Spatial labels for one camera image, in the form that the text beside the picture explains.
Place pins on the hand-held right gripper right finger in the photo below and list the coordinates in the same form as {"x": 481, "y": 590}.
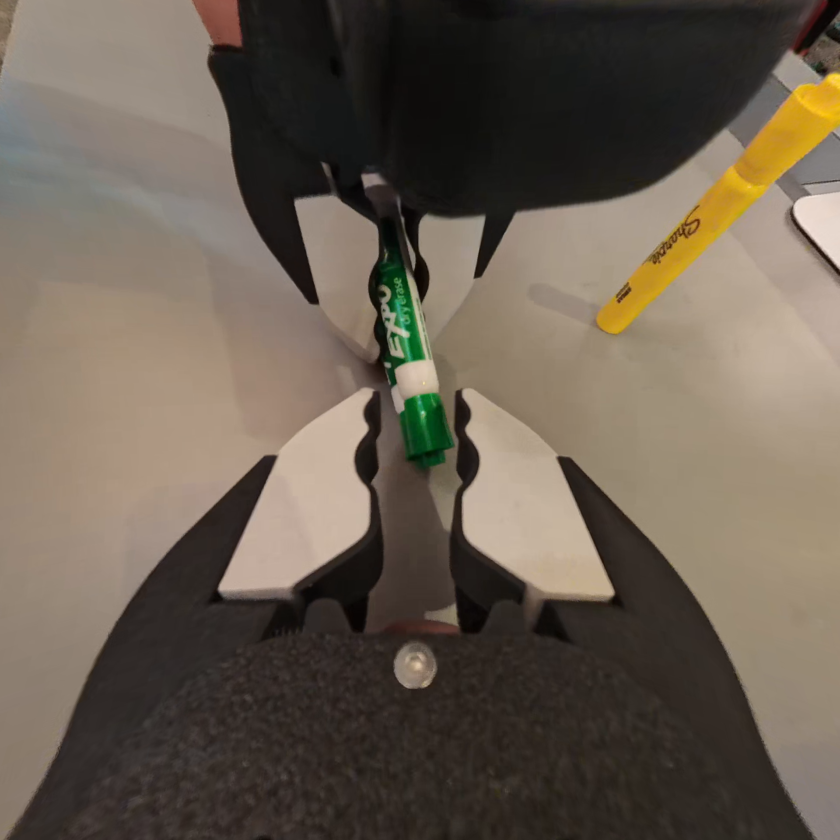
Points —
{"x": 531, "y": 518}

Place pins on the person's left hand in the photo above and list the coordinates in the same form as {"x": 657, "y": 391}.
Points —
{"x": 220, "y": 23}

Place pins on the yellow highlighter marker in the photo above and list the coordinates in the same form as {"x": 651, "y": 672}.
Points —
{"x": 709, "y": 223}

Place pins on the grey desk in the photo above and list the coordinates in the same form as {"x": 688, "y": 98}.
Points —
{"x": 131, "y": 328}

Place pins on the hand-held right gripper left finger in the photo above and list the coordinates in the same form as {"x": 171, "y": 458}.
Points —
{"x": 302, "y": 518}

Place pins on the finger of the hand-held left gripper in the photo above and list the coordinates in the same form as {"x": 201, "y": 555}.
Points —
{"x": 338, "y": 262}
{"x": 453, "y": 262}

